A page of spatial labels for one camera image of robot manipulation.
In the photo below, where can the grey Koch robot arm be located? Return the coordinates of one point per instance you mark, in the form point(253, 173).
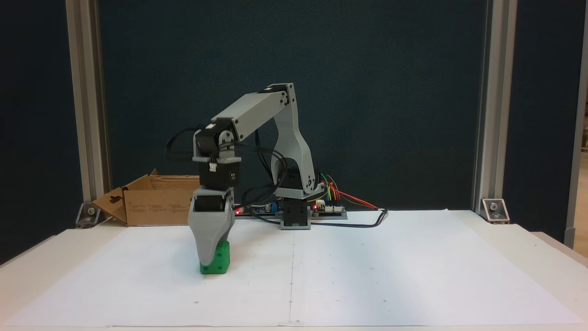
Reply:
point(294, 138)

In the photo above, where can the green dice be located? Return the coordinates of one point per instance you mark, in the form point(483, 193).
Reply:
point(221, 263)

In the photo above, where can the white paper sheet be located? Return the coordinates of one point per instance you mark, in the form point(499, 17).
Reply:
point(138, 289)
point(413, 276)

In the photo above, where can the cardboard box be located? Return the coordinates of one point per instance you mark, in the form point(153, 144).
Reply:
point(151, 207)

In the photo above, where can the aluminium frame post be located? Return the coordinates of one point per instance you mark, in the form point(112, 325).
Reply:
point(87, 92)
point(495, 92)

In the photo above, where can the grey metal post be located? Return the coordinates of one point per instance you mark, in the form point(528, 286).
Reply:
point(576, 138)

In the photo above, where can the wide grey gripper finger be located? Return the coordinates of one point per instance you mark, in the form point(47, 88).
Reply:
point(210, 234)

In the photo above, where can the circuit board with red LED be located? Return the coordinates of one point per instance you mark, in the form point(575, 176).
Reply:
point(264, 212)

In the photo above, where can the metal corner bracket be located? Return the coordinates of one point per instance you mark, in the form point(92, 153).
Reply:
point(89, 216)
point(495, 210)

